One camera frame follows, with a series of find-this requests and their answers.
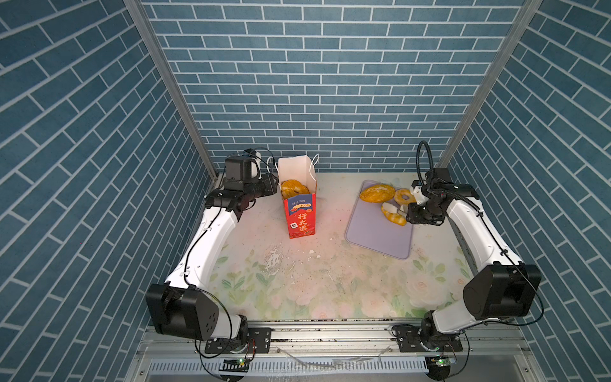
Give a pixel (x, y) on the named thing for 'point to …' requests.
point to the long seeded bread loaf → (376, 193)
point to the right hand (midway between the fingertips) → (412, 214)
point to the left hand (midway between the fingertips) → (275, 178)
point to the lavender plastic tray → (369, 228)
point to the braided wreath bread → (290, 189)
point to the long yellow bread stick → (396, 218)
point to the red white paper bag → (297, 180)
